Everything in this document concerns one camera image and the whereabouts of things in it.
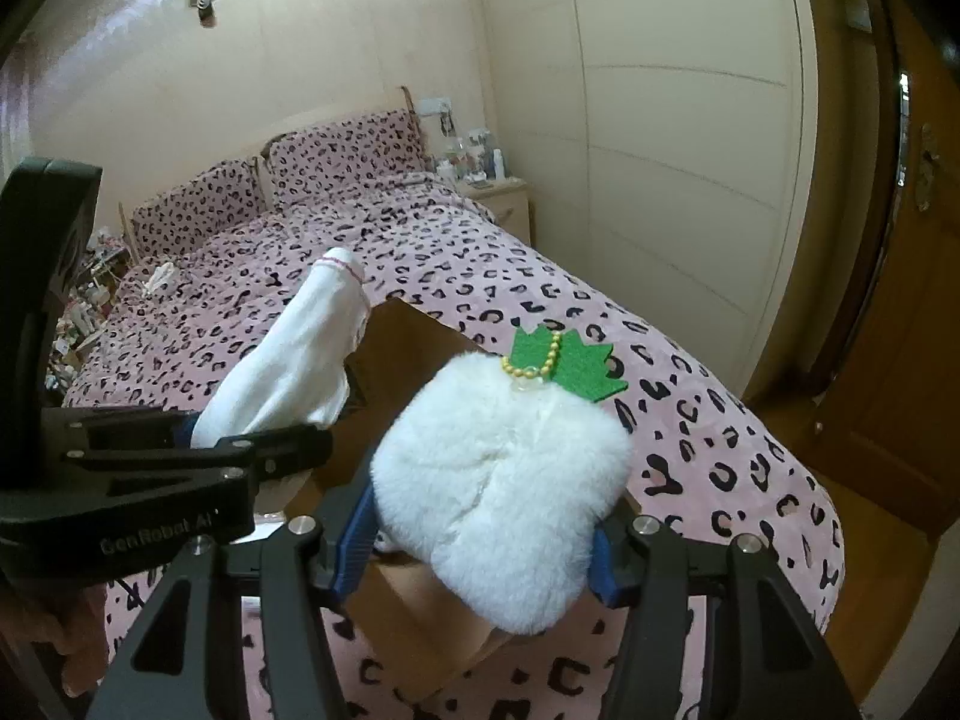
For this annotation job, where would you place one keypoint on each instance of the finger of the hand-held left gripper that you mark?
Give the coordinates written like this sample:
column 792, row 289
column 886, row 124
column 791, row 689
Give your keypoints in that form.
column 120, row 427
column 285, row 450

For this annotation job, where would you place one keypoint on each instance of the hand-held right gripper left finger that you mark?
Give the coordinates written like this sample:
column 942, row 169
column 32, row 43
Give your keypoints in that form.
column 352, row 547

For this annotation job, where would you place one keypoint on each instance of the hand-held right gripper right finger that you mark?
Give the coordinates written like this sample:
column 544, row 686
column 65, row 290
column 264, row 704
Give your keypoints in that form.
column 606, row 574

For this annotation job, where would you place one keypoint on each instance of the white sock with red trim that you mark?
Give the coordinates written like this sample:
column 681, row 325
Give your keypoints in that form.
column 300, row 360

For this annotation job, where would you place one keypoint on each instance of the white plush pouch green leaf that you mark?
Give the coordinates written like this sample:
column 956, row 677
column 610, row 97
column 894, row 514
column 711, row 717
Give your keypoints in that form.
column 502, row 480

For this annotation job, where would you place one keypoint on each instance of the brown cardboard box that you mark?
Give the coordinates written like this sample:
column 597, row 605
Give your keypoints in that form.
column 405, row 375

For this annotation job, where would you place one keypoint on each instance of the person's left hand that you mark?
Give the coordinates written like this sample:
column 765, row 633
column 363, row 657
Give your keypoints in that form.
column 75, row 637

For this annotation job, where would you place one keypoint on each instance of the cluttered cosmetics shelf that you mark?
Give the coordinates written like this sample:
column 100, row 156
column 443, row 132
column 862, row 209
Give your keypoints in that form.
column 82, row 300

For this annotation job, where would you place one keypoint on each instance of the small white cloth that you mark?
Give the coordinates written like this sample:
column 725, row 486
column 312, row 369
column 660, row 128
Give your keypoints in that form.
column 157, row 277

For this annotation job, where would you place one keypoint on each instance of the leopard print bed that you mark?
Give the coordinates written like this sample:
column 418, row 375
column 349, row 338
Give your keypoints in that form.
column 675, row 405

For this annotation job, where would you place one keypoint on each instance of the leopard print pillow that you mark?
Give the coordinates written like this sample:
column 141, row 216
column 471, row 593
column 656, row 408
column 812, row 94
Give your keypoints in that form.
column 202, row 210
column 352, row 157

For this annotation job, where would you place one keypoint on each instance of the wooden nightstand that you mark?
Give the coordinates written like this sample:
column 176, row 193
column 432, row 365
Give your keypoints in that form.
column 510, row 210

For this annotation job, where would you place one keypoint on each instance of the group of small cosmetic bottles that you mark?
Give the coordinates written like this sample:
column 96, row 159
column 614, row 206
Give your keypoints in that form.
column 469, row 157

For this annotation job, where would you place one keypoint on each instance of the wooden door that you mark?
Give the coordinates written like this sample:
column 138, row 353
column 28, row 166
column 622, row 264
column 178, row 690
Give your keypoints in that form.
column 900, row 315

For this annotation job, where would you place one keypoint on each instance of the white panelled wardrobe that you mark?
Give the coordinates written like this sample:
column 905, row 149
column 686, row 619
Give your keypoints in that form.
column 675, row 127

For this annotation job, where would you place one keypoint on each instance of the white wall socket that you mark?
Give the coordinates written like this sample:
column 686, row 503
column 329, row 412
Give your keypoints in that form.
column 435, row 106

